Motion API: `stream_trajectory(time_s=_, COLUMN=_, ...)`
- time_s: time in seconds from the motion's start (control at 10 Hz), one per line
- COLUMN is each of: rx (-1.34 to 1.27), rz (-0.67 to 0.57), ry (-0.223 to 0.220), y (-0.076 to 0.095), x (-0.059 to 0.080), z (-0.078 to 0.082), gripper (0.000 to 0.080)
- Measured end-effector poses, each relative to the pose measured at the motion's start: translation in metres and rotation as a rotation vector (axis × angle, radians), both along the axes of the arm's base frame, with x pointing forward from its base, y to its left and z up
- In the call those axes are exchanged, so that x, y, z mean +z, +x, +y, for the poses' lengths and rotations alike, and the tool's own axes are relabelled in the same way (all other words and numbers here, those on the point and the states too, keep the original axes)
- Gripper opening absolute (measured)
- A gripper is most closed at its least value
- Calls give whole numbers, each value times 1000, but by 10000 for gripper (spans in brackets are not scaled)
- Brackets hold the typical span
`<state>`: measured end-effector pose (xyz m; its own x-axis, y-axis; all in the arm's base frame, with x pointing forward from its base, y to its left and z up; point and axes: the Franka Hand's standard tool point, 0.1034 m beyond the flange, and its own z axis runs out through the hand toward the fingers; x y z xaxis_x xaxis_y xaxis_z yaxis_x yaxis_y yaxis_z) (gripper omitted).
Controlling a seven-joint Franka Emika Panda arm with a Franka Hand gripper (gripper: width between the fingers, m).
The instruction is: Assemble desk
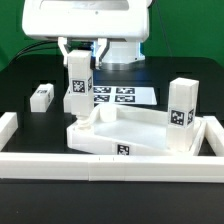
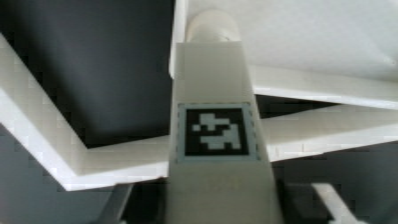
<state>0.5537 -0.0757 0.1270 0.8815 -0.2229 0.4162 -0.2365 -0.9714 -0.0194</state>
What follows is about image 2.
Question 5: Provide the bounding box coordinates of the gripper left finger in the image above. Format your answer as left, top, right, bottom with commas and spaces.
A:
95, 183, 165, 224

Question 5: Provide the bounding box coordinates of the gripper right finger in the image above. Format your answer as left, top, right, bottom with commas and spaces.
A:
278, 182, 369, 224

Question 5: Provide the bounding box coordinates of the white desk tabletop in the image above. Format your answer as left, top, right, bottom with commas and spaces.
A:
172, 0, 398, 110

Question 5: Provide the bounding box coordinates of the white U-shaped obstacle fence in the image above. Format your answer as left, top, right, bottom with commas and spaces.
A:
0, 36, 398, 191

